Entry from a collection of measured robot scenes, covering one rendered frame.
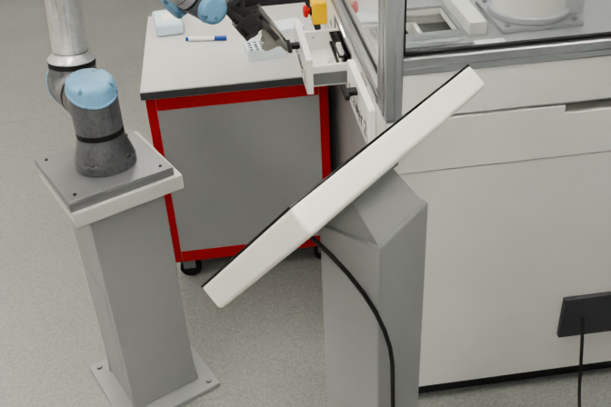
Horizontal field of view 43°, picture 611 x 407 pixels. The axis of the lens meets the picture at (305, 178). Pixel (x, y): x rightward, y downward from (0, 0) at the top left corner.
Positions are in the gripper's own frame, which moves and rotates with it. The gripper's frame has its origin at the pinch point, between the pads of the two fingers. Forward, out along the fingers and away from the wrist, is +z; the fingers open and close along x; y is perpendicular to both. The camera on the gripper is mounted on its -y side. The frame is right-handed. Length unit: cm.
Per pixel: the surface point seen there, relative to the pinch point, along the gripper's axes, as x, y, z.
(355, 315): 105, 4, 5
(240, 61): -25.0, 19.3, 5.5
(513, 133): 55, -36, 30
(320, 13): -29.4, -9.5, 11.2
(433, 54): 54, -32, 1
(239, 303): 4, 70, 63
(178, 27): -51, 34, -8
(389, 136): 103, -21, -19
